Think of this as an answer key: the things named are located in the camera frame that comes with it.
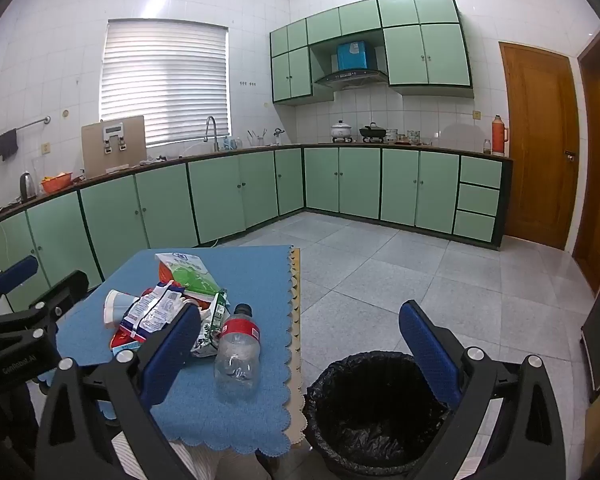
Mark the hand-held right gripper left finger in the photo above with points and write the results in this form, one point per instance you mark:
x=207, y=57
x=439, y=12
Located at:
x=172, y=350

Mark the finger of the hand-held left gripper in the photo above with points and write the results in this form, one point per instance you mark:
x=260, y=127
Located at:
x=15, y=271
x=60, y=292

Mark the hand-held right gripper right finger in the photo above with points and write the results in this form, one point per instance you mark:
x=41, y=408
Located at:
x=430, y=355

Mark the green drink carton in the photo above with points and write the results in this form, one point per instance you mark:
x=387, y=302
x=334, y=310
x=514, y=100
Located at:
x=211, y=334

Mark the white red snack wrapper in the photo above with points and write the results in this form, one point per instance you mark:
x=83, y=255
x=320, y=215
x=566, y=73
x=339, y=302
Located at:
x=152, y=310

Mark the white paper cup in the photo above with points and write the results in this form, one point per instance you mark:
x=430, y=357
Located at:
x=117, y=305

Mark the clear plastic bottle red label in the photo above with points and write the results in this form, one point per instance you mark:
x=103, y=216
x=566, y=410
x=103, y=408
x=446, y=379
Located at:
x=237, y=370

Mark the green and white packet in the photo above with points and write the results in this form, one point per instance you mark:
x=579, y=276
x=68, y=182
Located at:
x=190, y=272

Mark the bin with black liner bag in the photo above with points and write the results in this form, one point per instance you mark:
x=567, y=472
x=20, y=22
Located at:
x=360, y=435

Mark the metal electric kettle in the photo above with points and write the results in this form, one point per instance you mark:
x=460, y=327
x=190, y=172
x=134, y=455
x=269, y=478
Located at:
x=28, y=186

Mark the orange plastic basin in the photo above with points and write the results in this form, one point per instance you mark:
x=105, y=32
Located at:
x=56, y=185

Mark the blue scalloped table mat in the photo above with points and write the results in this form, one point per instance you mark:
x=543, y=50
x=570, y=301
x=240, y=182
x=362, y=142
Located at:
x=260, y=270

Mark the dark hanging towel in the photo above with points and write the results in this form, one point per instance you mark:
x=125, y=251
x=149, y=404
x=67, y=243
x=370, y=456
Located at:
x=7, y=145

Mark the beige scalloped table cover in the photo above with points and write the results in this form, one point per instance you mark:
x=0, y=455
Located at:
x=295, y=410

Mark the brown board with metal clip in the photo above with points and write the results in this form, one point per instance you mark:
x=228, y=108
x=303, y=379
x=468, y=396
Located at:
x=130, y=150

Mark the green lower kitchen cabinets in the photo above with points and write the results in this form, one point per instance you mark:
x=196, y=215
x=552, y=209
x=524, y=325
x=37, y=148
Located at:
x=215, y=195

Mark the green kitchen cabinets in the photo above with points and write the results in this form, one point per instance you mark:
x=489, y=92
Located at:
x=215, y=195
x=430, y=55

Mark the glass jar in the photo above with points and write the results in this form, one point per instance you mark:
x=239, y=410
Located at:
x=413, y=137

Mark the metal kitchen faucet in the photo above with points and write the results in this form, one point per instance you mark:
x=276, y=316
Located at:
x=215, y=135

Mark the stacked white bowls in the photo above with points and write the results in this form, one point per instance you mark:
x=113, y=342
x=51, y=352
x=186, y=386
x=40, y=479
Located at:
x=391, y=136

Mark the utensil holder with chopsticks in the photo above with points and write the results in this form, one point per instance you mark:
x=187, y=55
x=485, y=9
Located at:
x=257, y=140

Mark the red thermos flask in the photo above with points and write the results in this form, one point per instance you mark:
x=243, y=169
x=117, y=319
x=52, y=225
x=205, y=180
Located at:
x=500, y=137

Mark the black wok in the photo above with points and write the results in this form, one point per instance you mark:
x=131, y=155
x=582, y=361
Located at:
x=372, y=133

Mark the white window blind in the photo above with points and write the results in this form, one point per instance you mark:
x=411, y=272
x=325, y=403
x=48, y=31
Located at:
x=165, y=85

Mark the white cooking pot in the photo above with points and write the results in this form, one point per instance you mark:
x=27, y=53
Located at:
x=341, y=131

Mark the black range hood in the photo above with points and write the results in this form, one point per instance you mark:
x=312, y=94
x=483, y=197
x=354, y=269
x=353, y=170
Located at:
x=352, y=79

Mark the green upper kitchen cabinets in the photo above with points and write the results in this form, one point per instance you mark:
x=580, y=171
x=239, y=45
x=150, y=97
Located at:
x=430, y=55

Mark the metal towel rail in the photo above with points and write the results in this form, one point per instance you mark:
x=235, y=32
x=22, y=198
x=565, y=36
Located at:
x=32, y=122

